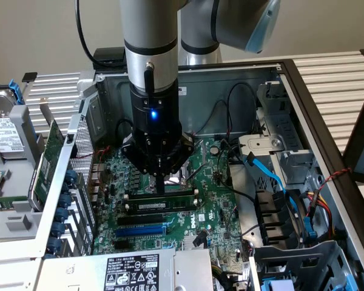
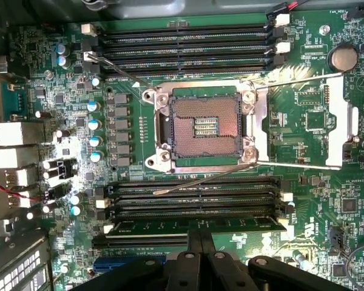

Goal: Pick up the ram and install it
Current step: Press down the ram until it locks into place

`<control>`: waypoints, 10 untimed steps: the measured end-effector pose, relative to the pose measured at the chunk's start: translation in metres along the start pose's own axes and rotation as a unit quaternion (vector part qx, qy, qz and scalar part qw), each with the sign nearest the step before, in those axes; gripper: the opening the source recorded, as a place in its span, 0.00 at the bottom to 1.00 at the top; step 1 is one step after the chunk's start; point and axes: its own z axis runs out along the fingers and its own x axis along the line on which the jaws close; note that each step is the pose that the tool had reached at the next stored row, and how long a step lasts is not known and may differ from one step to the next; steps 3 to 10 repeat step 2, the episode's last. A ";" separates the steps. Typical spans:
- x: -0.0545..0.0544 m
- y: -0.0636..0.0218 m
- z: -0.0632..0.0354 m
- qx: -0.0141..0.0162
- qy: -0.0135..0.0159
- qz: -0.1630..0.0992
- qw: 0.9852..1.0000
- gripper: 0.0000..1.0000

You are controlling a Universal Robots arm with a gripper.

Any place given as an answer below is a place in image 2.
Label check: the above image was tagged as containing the silver socket cover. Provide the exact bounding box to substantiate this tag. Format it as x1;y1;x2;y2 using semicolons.
253;72;360;170

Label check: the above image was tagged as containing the long black expansion slot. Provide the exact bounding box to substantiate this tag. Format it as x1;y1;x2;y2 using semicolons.
92;236;190;250

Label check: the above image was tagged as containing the silver coin battery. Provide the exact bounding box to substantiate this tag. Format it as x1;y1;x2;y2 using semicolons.
327;44;359;72

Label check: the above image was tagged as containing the CPU socket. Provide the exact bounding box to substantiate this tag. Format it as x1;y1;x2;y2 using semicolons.
141;80;260;175

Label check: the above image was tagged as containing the silver locking lever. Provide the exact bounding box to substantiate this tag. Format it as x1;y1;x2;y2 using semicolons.
153;162;258;196
87;52;158;91

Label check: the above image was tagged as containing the red and black twisted wire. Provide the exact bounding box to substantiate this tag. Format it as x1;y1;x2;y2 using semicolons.
0;151;45;202

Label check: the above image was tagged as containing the open metal PC case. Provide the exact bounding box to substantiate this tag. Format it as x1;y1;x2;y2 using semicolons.
0;0;364;291

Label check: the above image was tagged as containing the black and red fan wire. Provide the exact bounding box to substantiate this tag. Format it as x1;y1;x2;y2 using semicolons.
265;0;312;16

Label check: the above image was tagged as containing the blue expansion slot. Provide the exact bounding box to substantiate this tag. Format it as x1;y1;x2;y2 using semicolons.
93;256;167;273

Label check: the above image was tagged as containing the silver rear port block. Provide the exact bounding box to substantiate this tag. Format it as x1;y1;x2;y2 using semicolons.
0;119;48;213

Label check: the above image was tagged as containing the green Dell motherboard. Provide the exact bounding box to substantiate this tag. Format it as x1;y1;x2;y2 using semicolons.
5;8;364;291

